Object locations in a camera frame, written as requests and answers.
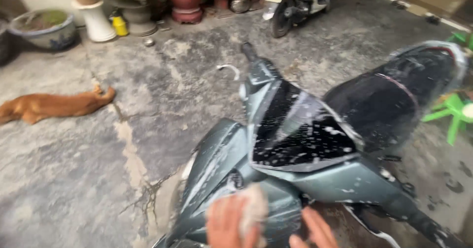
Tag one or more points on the red-brown ceramic pot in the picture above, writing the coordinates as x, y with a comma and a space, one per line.
186, 0

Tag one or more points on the brown dog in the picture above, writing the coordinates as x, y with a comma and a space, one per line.
51, 105

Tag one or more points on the small metal bowl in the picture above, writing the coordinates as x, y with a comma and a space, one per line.
148, 41

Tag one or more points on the yellow plastic bottle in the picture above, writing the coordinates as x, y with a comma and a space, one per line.
119, 26

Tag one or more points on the large green ceramic planter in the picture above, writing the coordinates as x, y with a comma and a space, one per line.
129, 4

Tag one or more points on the grey-green soapy scooter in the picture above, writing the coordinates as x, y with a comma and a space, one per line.
306, 140

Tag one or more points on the shiny metal pot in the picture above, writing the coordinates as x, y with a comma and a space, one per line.
240, 0

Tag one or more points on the blue and white ceramic planter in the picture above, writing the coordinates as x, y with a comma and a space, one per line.
46, 30

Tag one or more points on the pale soapy sponge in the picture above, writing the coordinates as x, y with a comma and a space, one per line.
255, 207

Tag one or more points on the black sandal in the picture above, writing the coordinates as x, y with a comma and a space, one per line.
399, 5
432, 19

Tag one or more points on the green plastic stool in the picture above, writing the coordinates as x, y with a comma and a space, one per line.
452, 115
461, 39

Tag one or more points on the person's right hand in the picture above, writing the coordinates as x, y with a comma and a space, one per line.
317, 235

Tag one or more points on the white ceramic pedestal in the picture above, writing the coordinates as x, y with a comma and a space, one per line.
96, 20

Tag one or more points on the person's left fingers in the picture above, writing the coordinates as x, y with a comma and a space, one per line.
225, 211

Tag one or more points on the white parked scooter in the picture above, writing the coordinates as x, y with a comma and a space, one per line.
292, 4

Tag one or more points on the person's left hand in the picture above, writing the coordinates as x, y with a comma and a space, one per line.
223, 225

